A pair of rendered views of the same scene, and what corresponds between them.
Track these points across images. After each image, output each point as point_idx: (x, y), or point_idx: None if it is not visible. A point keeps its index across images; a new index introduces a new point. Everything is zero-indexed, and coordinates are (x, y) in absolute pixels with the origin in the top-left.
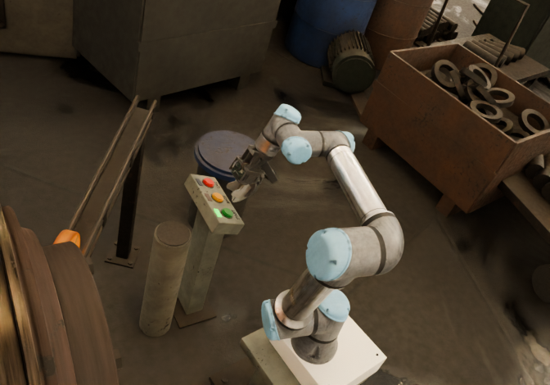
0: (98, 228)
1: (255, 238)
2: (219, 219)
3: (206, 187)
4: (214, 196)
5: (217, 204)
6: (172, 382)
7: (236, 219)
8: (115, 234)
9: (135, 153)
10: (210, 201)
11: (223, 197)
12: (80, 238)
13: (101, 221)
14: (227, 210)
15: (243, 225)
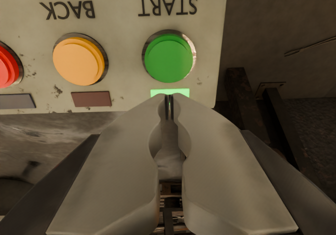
0: (184, 228)
1: None
2: (202, 103)
3: (27, 80)
4: (84, 83)
5: (120, 76)
6: None
7: (195, 15)
8: None
9: (3, 216)
10: (114, 98)
11: (60, 18)
12: (180, 214)
13: (175, 228)
14: (160, 59)
15: None
